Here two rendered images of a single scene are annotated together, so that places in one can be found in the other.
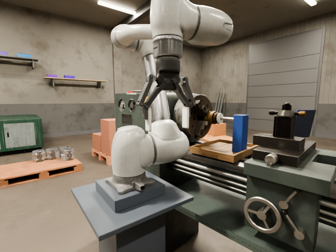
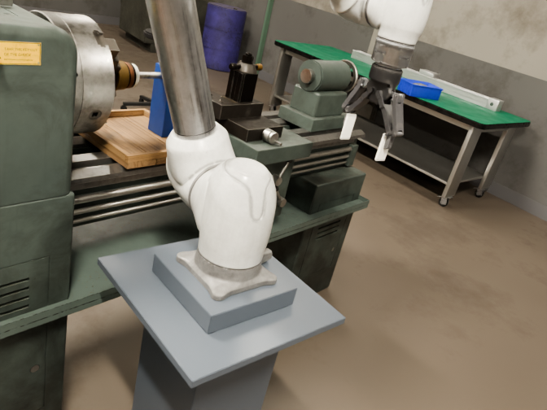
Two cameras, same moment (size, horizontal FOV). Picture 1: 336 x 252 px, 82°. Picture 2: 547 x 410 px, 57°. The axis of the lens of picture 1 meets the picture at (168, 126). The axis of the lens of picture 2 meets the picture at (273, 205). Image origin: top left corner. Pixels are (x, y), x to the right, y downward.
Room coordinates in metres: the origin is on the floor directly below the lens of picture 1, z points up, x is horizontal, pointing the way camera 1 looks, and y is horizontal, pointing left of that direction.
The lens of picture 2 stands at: (0.97, 1.19, 1.47)
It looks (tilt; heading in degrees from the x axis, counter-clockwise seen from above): 25 degrees down; 261
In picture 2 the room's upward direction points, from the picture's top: 14 degrees clockwise
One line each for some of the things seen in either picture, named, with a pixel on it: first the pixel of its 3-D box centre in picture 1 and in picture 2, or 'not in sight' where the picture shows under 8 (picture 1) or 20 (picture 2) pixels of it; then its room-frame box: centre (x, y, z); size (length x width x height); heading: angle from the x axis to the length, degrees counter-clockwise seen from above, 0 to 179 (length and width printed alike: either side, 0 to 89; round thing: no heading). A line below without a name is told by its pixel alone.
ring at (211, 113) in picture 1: (212, 117); (115, 75); (1.29, -0.30, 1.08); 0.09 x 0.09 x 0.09; 45
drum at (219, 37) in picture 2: not in sight; (222, 37); (1.15, -6.05, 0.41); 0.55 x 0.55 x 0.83
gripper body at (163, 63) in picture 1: (167, 75); (382, 85); (0.60, 0.00, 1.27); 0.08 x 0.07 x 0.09; 120
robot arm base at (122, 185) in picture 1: (131, 178); (234, 259); (0.87, 0.17, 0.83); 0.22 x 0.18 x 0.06; 37
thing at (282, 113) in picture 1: (286, 113); (246, 67); (0.91, -0.56, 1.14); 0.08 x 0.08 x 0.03
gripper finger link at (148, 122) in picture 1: (148, 119); (383, 147); (0.57, 0.06, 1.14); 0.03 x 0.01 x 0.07; 30
